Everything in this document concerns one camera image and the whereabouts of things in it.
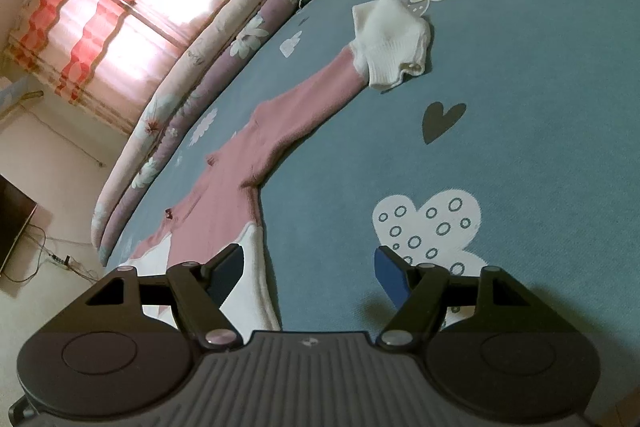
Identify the pink floral folded quilt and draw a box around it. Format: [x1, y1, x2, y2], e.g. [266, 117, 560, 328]
[91, 0, 331, 265]

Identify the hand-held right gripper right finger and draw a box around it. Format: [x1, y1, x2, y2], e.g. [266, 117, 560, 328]
[374, 245, 531, 350]

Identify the black television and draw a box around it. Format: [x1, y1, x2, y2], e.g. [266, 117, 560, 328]
[0, 174, 38, 275]

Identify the blue floral bed sheet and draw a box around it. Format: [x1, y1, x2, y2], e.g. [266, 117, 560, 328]
[92, 0, 640, 343]

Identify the pink and white knit sweater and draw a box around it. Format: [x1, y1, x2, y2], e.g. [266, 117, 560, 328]
[117, 0, 431, 333]

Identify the black floor cable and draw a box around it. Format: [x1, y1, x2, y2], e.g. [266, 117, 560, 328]
[0, 224, 101, 284]

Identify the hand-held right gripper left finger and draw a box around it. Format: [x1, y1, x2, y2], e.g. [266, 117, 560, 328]
[85, 243, 246, 350]

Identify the red striped curtain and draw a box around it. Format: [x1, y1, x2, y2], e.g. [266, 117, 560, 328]
[2, 0, 281, 138]

